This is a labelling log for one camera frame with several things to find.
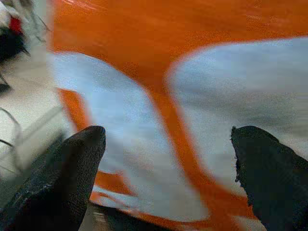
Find black and red object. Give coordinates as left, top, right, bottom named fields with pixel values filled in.
left=0, top=16, right=31, bottom=61

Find orange and white furniture panel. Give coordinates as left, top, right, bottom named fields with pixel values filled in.
left=49, top=0, right=308, bottom=231

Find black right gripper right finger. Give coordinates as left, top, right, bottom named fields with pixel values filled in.
left=230, top=125, right=308, bottom=231

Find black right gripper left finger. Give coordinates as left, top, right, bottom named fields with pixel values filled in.
left=0, top=125, right=107, bottom=231

